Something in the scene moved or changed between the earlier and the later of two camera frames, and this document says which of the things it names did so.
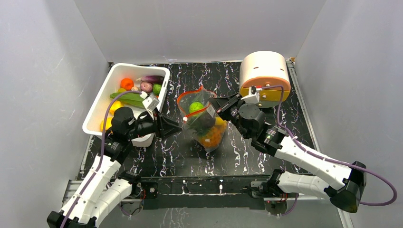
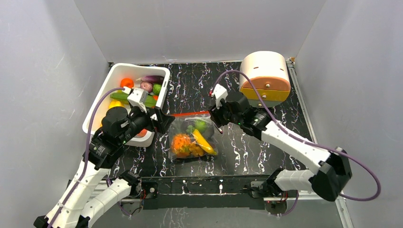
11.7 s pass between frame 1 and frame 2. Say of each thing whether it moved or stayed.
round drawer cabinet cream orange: stayed
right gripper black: stayed
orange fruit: stayed
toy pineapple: moved
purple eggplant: stayed
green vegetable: stayed
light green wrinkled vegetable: moved
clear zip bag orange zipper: moved
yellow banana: moved
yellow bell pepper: stayed
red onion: stayed
